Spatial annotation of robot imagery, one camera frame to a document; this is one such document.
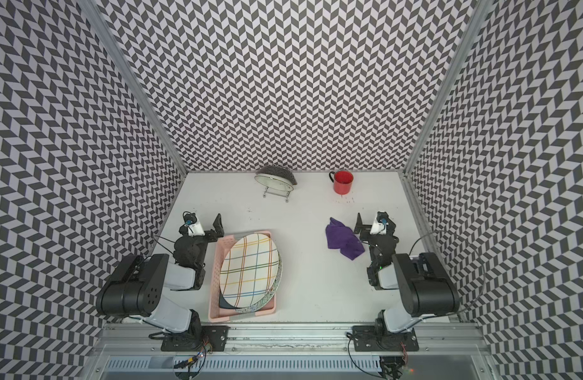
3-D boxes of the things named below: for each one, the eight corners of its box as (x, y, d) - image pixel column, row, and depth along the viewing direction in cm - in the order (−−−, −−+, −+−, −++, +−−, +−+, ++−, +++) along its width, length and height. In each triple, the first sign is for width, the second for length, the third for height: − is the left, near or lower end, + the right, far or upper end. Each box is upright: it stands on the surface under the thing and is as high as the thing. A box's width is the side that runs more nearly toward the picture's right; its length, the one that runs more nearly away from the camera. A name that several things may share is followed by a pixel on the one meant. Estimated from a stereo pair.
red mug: (330, 195, 112) (332, 182, 105) (329, 181, 118) (331, 168, 111) (351, 195, 112) (354, 182, 105) (349, 181, 118) (352, 168, 111)
